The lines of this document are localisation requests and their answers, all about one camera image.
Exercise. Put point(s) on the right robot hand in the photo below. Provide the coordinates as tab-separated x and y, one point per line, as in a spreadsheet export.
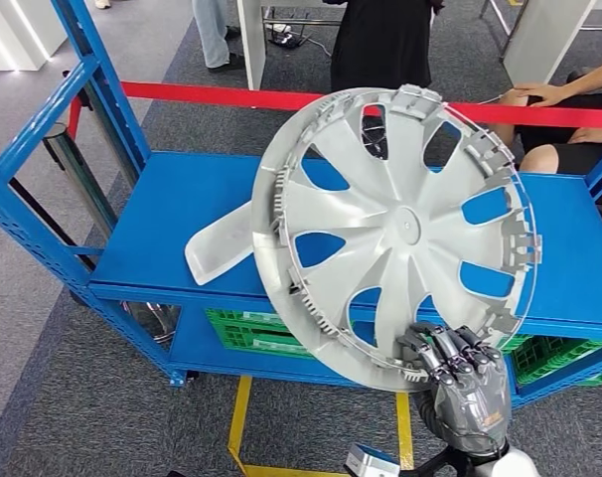
475	408

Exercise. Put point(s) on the grey plastic wheel cover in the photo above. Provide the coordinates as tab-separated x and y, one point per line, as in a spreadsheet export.
405	224

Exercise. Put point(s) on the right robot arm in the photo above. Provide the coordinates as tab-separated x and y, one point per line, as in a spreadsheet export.
514	464

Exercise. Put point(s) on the white curved plastic part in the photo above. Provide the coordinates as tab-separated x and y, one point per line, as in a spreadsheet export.
216	247

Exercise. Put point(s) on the blue metal shelf rack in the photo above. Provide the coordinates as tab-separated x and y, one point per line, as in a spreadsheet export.
181	217

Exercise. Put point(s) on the green plastic folding crate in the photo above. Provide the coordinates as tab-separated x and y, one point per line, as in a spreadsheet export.
514	342
231	332
554	362

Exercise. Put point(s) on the person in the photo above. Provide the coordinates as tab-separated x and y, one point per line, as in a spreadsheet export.
211	33
380	46
539	158

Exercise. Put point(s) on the chrome stool base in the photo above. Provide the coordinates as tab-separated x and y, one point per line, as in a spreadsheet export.
375	141

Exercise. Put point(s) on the yellow floor tape outline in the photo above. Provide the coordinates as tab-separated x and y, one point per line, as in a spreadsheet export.
241	408

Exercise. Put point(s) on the white office desk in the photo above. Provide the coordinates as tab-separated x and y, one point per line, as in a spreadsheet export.
544	36
254	46

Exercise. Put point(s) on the red barrier belt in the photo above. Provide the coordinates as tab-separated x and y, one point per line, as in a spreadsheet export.
206	95

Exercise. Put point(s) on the chrome barrier stanchion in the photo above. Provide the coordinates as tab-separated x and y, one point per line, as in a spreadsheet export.
77	168

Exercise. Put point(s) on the white display plinth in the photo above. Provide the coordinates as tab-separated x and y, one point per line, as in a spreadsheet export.
12	36

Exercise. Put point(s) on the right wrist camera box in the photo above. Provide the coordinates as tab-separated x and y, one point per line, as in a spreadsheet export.
371	461

